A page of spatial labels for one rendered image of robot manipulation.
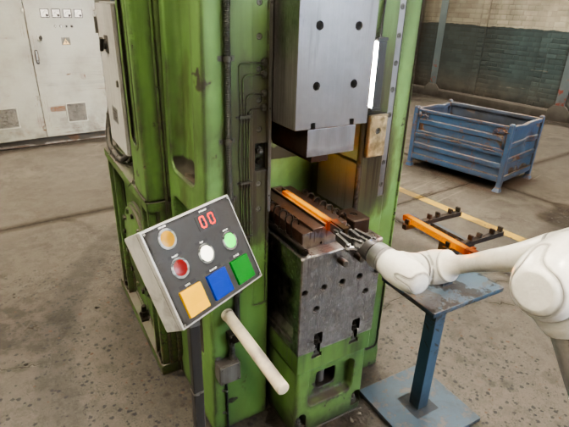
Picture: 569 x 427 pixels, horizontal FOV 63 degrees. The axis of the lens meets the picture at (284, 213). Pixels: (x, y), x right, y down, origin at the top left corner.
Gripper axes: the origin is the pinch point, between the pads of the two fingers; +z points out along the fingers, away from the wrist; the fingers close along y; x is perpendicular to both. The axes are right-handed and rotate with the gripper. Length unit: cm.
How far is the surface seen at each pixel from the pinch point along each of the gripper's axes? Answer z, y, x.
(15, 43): 530, -79, 25
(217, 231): -6, -50, 13
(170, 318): -20, -69, -2
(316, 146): 5.1, -8.6, 31.0
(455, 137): 215, 321, -54
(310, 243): 5.2, -8.8, -6.2
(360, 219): 6.2, 15.1, -1.6
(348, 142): 5.1, 5.0, 30.6
